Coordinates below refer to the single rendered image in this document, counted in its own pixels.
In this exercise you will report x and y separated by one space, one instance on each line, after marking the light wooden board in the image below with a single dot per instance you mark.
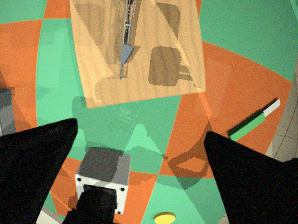
167 59

